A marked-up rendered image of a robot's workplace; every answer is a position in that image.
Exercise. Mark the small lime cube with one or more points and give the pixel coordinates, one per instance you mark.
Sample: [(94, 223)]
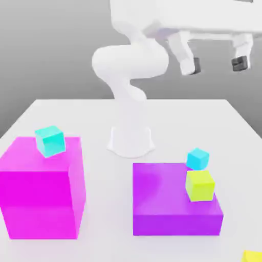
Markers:
[(200, 186)]

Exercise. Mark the large magenta box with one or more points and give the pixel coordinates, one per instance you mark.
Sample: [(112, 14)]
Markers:
[(38, 190)]

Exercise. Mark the small cyan cube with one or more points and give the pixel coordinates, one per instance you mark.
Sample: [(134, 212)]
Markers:
[(197, 158)]

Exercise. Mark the large purple box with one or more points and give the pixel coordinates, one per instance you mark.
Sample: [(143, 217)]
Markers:
[(163, 196)]

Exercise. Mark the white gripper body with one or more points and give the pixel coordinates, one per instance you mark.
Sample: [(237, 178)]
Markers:
[(204, 18)]

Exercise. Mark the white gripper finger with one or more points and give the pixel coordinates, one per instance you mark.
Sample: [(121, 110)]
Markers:
[(182, 53), (242, 55)]

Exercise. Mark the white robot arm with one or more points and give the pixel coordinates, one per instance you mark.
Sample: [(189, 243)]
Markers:
[(127, 61)]

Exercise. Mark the yellow cube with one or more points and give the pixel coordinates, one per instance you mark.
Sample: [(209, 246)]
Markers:
[(252, 256)]

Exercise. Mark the small teal cube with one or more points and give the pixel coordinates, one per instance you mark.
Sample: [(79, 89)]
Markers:
[(51, 142)]

